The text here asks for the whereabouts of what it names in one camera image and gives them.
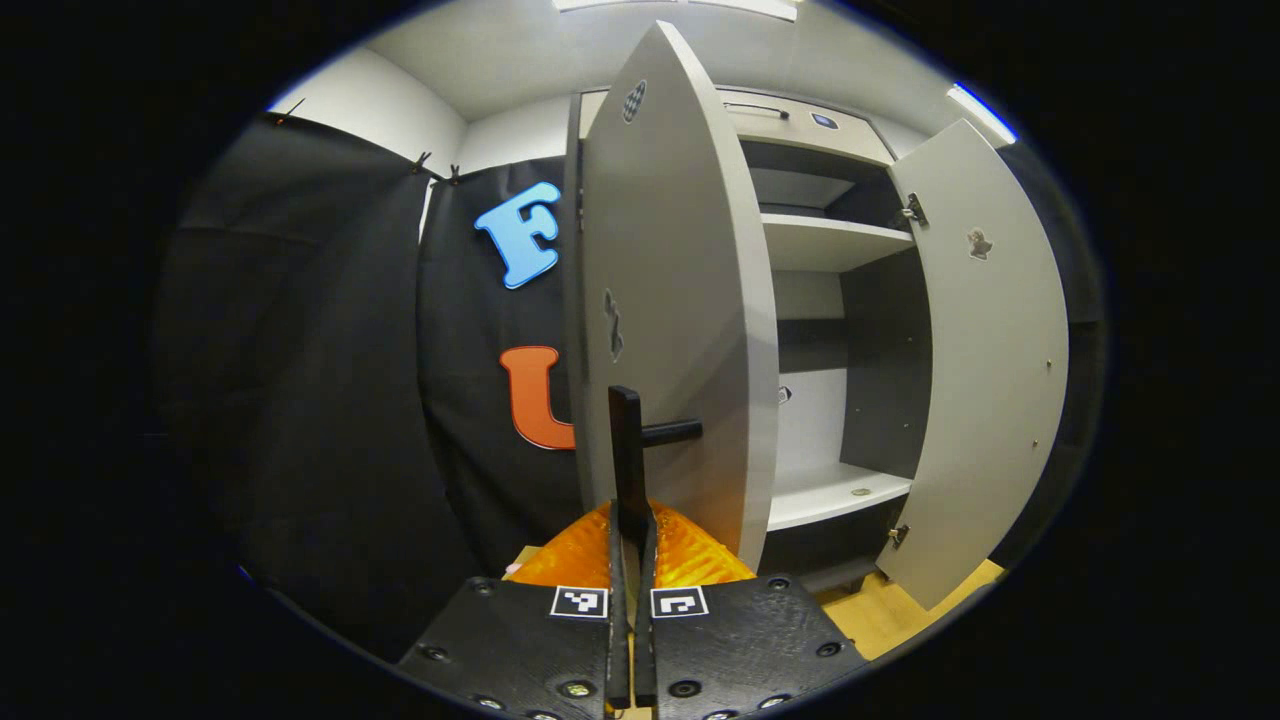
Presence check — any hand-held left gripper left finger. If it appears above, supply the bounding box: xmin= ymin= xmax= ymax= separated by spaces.
xmin=395 ymin=500 xmax=633 ymax=720

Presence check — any grey cabinet drawer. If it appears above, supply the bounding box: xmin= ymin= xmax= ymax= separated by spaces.
xmin=720 ymin=88 xmax=896 ymax=169

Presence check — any small ceiling light panel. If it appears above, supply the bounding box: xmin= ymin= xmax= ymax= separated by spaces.
xmin=945 ymin=82 xmax=1019 ymax=146

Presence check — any black backdrop cloth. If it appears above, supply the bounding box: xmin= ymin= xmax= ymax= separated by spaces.
xmin=150 ymin=112 xmax=1109 ymax=661

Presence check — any shoe cabinet door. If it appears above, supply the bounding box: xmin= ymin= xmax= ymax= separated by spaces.
xmin=875 ymin=118 xmax=1071 ymax=611
xmin=562 ymin=20 xmax=781 ymax=573

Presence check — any large ceiling light panel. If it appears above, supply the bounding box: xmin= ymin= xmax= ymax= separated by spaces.
xmin=552 ymin=0 xmax=801 ymax=23

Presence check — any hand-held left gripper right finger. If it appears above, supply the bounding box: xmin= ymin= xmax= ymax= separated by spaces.
xmin=632 ymin=500 xmax=869 ymax=720

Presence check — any grey double-door shoe cabinet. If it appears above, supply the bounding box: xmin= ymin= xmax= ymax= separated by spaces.
xmin=575 ymin=85 xmax=936 ymax=596

